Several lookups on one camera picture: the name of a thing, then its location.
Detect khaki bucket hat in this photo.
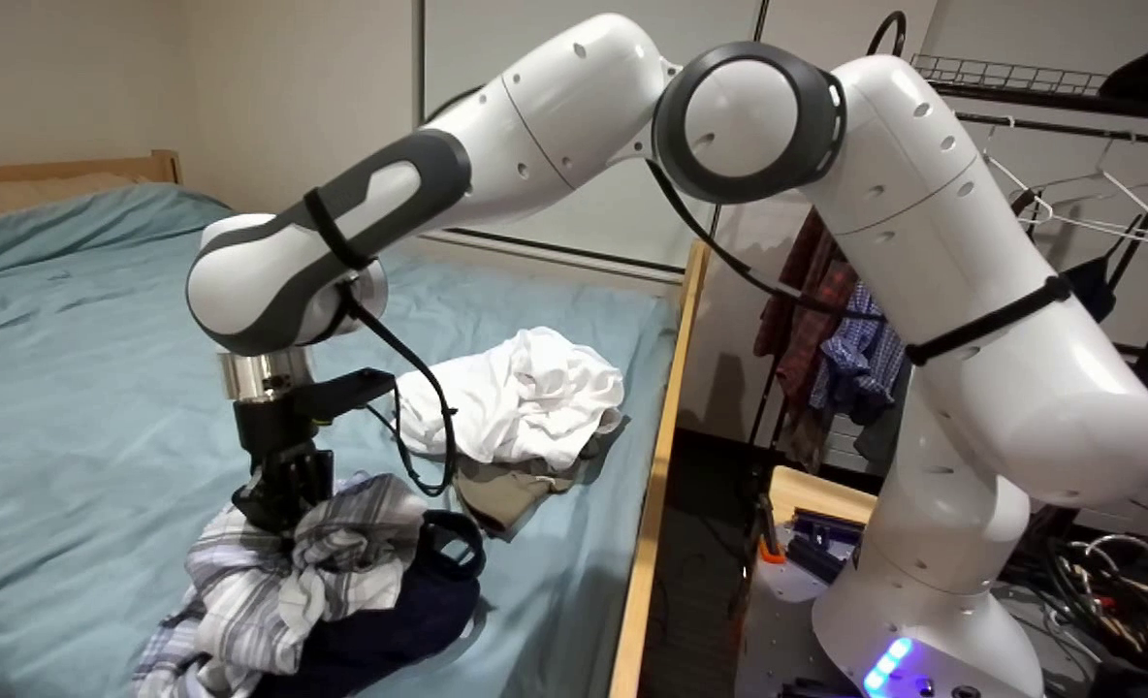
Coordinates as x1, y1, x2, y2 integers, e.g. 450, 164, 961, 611
454, 412, 629, 540

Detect navy blue garment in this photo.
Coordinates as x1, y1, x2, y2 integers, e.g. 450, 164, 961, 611
257, 513, 484, 698

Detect black clothes rack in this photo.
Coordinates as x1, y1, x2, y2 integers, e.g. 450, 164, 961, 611
867, 0, 1148, 385

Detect white wire hanger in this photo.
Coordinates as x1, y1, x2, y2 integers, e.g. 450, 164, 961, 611
984, 153, 1148, 244

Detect hanging plaid clothes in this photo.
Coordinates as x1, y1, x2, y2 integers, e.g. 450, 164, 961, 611
752, 214, 909, 471

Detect blue bed cover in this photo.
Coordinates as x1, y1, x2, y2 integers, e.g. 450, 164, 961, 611
0, 182, 682, 698

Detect small wooden side table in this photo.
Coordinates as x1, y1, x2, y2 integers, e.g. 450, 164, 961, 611
756, 466, 876, 566

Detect tangled cables on floor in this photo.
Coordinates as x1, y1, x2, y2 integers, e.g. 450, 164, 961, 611
999, 515, 1148, 698

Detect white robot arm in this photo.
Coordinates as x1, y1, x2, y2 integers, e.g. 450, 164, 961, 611
185, 15, 1148, 698

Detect black tools on table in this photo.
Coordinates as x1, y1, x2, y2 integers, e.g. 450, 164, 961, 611
759, 509, 863, 580

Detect wooden bed frame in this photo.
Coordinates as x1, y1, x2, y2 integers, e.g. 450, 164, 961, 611
0, 147, 715, 698

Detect checkered blue white shirt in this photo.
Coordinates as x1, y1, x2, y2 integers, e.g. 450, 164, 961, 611
132, 471, 427, 698

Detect white crumpled shirt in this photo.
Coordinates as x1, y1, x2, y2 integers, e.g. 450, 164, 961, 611
397, 327, 626, 455

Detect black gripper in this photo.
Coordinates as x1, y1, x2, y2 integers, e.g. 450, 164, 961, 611
231, 368, 397, 533

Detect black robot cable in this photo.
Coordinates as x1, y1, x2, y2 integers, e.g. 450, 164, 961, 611
299, 152, 890, 500

